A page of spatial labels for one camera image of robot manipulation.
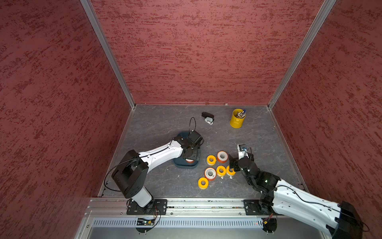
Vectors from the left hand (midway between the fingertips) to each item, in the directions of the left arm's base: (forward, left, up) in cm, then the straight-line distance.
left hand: (189, 157), depth 86 cm
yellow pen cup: (+27, -32, +5) cm, 42 cm away
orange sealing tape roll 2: (-8, -13, -5) cm, 16 cm away
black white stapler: (+33, -14, -3) cm, 36 cm away
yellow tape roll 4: (0, -13, -5) cm, 14 cm away
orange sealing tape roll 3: (-1, 0, -2) cm, 2 cm away
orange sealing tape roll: (+3, -21, -4) cm, 21 cm away
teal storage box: (-1, +6, -5) cm, 7 cm away
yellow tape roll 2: (-7, -24, -5) cm, 25 cm away
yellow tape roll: (-6, -19, -4) cm, 20 cm away
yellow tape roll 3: (-13, -8, -5) cm, 16 cm away
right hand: (-1, -27, +4) cm, 27 cm away
